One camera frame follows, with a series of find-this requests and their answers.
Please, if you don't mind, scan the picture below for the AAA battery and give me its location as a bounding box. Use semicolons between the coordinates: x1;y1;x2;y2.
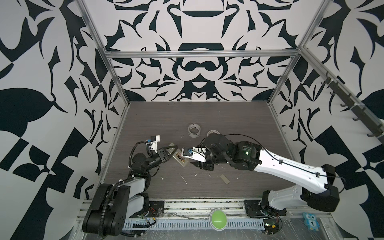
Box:
176;153;185;162

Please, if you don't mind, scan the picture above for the remote battery cover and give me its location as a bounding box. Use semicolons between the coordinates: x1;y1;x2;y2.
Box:
220;175;230;185

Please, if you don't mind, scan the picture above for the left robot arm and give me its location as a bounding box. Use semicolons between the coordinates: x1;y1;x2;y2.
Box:
82;146;178;240

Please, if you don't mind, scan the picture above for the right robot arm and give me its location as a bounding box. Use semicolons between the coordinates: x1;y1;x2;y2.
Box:
187;134;341;213

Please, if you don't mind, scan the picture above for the clear tape roll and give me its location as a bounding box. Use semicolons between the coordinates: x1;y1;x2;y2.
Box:
188;123;201;139

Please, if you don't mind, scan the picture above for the beige masking tape roll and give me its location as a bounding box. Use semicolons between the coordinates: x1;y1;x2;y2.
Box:
207;130;221;137

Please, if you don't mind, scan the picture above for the green push button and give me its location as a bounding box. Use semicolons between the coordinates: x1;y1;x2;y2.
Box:
209;209;228;231

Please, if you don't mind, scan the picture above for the small electronics board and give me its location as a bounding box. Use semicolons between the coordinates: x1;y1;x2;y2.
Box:
262;218;283;236

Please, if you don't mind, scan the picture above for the blue owl number tag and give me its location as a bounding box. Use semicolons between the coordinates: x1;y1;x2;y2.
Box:
303;213;320;232

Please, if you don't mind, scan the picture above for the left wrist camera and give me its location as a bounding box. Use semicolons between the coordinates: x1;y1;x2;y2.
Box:
146;135;160;153

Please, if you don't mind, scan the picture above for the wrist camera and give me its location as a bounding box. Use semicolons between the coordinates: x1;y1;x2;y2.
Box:
182;147;207;163
146;135;160;153

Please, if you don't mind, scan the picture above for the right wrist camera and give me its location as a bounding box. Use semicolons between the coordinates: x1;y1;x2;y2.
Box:
182;147;207;163

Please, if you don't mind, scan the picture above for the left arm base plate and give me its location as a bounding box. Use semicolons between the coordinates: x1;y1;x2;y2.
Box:
145;201;165;218

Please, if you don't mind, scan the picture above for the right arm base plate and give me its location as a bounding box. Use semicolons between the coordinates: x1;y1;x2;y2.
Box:
244;200;287;219

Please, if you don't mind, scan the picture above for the white slotted cable duct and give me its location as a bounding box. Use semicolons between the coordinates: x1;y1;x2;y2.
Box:
123;219;265;231

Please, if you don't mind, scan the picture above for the black wall hook rail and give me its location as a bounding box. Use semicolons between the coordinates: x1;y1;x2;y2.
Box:
322;72;384;145

